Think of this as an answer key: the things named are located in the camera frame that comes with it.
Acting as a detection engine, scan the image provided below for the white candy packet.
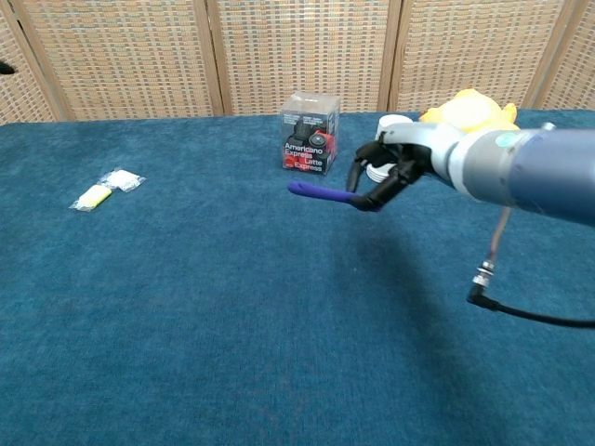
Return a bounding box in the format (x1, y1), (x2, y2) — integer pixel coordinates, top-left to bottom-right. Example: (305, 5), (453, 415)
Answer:
(98, 169), (146, 192)

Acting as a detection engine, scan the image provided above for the white paper cup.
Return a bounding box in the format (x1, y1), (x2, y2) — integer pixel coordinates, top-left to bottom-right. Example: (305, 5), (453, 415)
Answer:
(365, 114), (415, 183)

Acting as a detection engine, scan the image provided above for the yellow plush toy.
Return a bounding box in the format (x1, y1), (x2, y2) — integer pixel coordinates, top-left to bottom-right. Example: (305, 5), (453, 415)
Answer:
(417, 88), (521, 136)

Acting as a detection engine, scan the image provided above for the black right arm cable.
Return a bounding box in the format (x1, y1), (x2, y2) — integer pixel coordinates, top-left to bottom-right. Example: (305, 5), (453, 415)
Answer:
(466, 206), (595, 329)

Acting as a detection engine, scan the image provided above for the clear box with toy machine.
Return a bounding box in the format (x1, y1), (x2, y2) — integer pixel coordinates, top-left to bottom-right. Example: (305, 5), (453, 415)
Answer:
(280, 92), (341, 177)

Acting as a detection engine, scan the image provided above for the woven folding screen panel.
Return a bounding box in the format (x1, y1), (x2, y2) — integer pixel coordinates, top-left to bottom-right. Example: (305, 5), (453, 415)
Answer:
(0, 0), (62, 125)
(8, 0), (232, 123)
(204, 0), (403, 117)
(388, 0), (581, 113)
(522, 0), (595, 112)

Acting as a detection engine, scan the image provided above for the blue carpet table cover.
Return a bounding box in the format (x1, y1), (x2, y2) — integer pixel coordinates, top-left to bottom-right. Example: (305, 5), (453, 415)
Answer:
(0, 109), (595, 446)

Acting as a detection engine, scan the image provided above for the white packet lower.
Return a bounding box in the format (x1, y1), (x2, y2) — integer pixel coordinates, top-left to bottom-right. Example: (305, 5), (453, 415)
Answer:
(68, 183), (113, 213)

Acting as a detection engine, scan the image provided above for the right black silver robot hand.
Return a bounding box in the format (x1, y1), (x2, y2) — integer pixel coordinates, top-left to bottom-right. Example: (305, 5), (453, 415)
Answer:
(347, 121), (466, 214)

